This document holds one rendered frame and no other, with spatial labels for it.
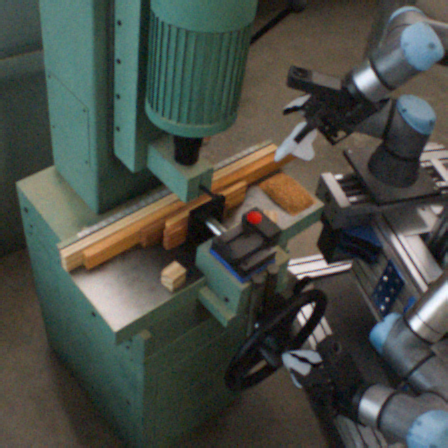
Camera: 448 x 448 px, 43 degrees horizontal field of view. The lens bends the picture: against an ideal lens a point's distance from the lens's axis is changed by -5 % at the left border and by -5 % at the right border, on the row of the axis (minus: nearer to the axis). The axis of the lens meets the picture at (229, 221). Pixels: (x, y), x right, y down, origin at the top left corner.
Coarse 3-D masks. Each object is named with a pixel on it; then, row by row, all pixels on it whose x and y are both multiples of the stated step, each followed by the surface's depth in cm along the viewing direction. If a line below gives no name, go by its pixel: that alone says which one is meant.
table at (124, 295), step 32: (256, 192) 141; (224, 224) 133; (288, 224) 136; (128, 256) 123; (160, 256) 125; (192, 256) 126; (96, 288) 117; (128, 288) 118; (160, 288) 119; (192, 288) 121; (96, 320) 117; (128, 320) 113; (224, 320) 121
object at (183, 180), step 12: (156, 144) 123; (168, 144) 123; (156, 156) 122; (168, 156) 121; (156, 168) 125; (168, 168) 121; (180, 168) 119; (192, 168) 119; (204, 168) 120; (168, 180) 123; (180, 180) 119; (192, 180) 118; (204, 180) 121; (180, 192) 121; (192, 192) 121; (204, 192) 124
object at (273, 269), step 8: (272, 264) 118; (272, 272) 117; (256, 280) 115; (264, 280) 115; (272, 280) 118; (256, 288) 116; (272, 288) 120; (256, 296) 118; (264, 296) 124; (272, 296) 123; (256, 304) 120; (264, 304) 125; (272, 304) 125; (248, 312) 123; (256, 312) 122; (264, 312) 127; (272, 312) 128; (248, 320) 125; (256, 320) 124; (248, 328) 127; (248, 336) 129; (256, 352) 146; (248, 360) 137
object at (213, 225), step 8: (208, 200) 124; (224, 200) 126; (192, 208) 122; (200, 208) 122; (208, 208) 123; (216, 208) 126; (192, 216) 121; (200, 216) 123; (208, 216) 125; (216, 216) 128; (192, 224) 123; (200, 224) 125; (208, 224) 125; (216, 224) 124; (192, 232) 125; (200, 232) 128; (208, 232) 130; (216, 232) 124; (192, 240) 127
